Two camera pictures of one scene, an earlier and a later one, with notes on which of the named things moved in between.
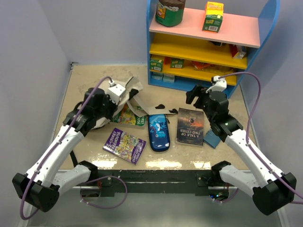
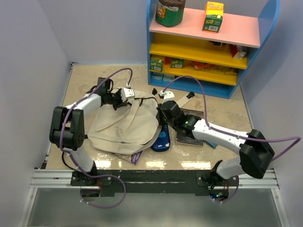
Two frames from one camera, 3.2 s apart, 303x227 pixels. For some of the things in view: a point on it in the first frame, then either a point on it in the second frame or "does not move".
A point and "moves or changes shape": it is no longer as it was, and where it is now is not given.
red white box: x=236 y=51 does not move
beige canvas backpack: x=129 y=97 moves or changes shape
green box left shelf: x=156 y=65 does not move
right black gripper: x=191 y=95 → x=161 y=121
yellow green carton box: x=213 y=20 does not move
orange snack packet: x=200 y=65 does not move
